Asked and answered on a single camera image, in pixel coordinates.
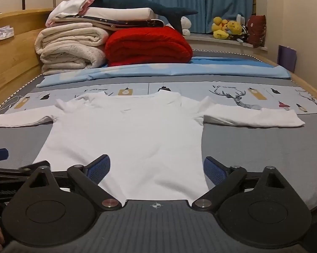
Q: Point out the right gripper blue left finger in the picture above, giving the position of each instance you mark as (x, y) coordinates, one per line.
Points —
(86, 180)

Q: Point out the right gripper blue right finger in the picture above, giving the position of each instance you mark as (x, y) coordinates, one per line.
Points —
(227, 181)

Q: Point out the white long sleeve shirt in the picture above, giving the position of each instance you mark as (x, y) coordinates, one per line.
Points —
(153, 141)

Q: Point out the wooden bed headboard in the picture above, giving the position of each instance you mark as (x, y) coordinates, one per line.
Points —
(19, 64)

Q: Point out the light blue folded sheet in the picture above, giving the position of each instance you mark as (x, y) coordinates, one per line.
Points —
(197, 66)

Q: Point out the tissue pack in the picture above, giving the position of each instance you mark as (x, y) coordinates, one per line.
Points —
(6, 32)

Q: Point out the cream folded blanket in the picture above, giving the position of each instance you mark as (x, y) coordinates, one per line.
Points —
(71, 47)

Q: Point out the purple box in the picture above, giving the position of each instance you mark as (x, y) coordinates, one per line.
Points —
(287, 58)

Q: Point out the red folded blanket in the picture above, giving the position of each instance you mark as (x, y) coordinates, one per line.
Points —
(147, 45)

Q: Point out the yellow plush toys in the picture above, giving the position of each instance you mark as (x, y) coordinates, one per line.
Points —
(229, 30)

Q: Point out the dark patterned folded cloth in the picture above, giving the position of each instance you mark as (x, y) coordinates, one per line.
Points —
(107, 24)

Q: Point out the brown plush toy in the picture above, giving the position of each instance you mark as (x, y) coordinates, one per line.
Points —
(257, 25)

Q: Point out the white plush toy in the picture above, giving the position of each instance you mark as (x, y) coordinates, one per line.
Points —
(186, 25)

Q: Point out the white pink folded garment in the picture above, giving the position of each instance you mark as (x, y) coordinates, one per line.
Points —
(70, 7)

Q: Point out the dark teal shark plush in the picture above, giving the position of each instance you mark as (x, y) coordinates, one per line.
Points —
(172, 14)

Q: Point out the white folded pillow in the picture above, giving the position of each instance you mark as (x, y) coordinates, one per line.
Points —
(137, 14)

